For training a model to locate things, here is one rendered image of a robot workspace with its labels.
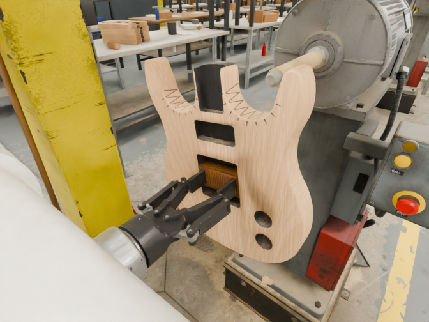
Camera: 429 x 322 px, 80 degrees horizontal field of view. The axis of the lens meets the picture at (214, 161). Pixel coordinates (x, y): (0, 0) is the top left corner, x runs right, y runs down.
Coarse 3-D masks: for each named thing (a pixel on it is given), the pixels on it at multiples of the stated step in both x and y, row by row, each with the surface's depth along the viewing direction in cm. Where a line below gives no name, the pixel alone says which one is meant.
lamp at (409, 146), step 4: (408, 140) 53; (412, 140) 52; (404, 144) 53; (408, 144) 53; (412, 144) 52; (416, 144) 52; (404, 148) 53; (408, 148) 53; (412, 148) 52; (416, 148) 52; (408, 152) 53; (412, 152) 53
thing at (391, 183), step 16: (400, 128) 56; (416, 128) 56; (400, 144) 54; (384, 160) 58; (416, 160) 53; (384, 176) 59; (400, 176) 57; (416, 176) 55; (368, 192) 63; (384, 192) 60; (400, 192) 58; (416, 192) 56; (384, 208) 62
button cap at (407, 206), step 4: (400, 200) 57; (404, 200) 56; (408, 200) 56; (412, 200) 56; (396, 204) 58; (400, 204) 57; (404, 204) 56; (408, 204) 56; (412, 204) 55; (416, 204) 55; (400, 208) 57; (404, 208) 57; (408, 208) 56; (412, 208) 55; (416, 208) 55; (400, 212) 58; (404, 212) 57; (408, 212) 56; (412, 212) 56; (416, 212) 56
